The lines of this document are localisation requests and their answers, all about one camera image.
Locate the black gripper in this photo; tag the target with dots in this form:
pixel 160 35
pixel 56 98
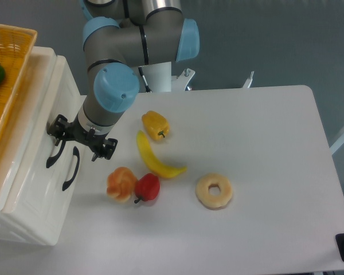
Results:
pixel 63 130

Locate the white drawer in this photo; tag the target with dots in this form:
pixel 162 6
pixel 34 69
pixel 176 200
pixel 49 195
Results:
pixel 70 162
pixel 32 198

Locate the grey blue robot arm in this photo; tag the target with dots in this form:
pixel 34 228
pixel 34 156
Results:
pixel 118 37

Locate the white drawer cabinet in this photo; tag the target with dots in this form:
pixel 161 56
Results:
pixel 16 134

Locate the orange knotted bread roll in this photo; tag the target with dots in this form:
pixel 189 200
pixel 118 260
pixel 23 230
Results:
pixel 121 184

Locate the yellow bell pepper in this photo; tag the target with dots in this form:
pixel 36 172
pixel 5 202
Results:
pixel 156 125

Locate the red bell pepper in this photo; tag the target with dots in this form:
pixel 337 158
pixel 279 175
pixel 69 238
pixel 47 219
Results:
pixel 147 188

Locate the yellow banana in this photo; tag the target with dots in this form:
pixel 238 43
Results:
pixel 152 162

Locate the orange woven basket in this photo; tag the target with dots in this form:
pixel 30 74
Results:
pixel 16 44

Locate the beige donut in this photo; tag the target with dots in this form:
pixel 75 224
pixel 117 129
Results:
pixel 209 200

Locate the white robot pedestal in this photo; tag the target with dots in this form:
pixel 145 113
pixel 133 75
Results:
pixel 159 78

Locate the white metal frame bracket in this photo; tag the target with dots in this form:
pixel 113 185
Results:
pixel 248 81

